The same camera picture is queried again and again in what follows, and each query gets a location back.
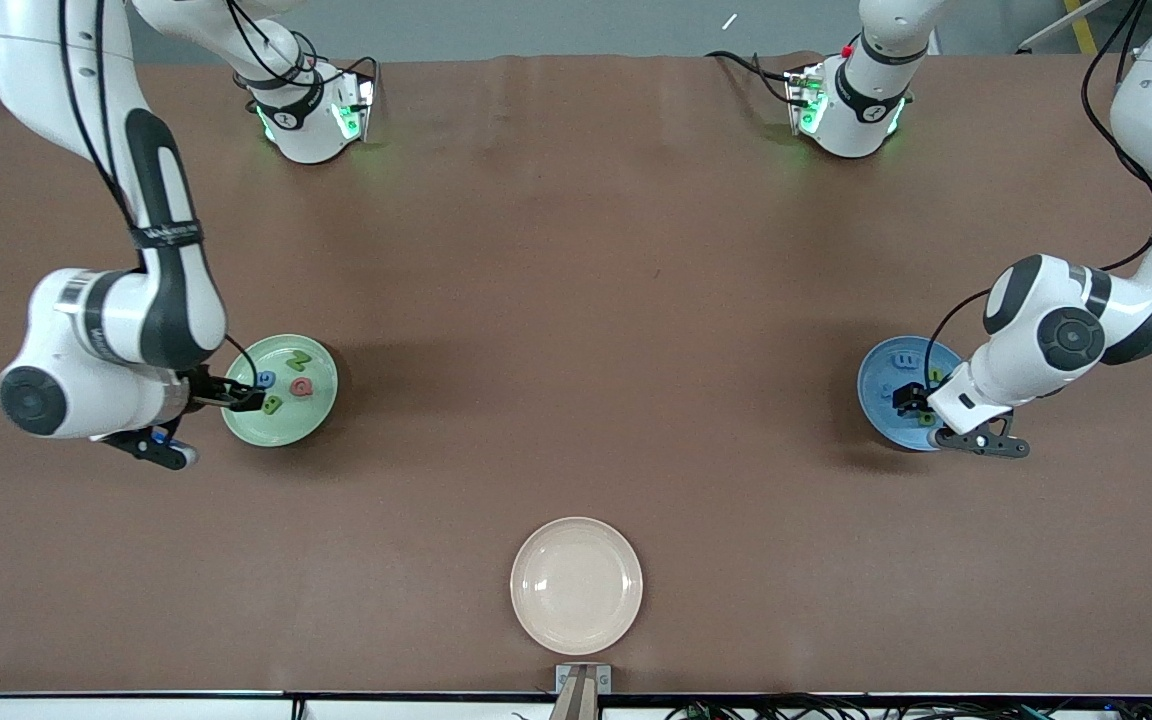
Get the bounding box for blue plate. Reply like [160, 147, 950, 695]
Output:
[857, 336, 981, 452]

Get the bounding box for light green plate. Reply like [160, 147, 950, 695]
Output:
[220, 334, 339, 448]

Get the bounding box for brown table cover sheet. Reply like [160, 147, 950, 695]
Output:
[0, 52, 1152, 697]

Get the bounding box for beige plate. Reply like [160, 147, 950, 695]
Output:
[510, 516, 644, 657]

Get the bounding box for tangled black cables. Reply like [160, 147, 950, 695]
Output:
[664, 693, 1152, 720]

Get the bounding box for black base power cable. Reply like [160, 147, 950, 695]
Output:
[704, 50, 802, 109]
[316, 50, 380, 113]

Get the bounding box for white table edge rail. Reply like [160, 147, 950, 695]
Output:
[0, 692, 1152, 720]

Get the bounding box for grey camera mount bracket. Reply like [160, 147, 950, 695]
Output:
[548, 664, 613, 720]

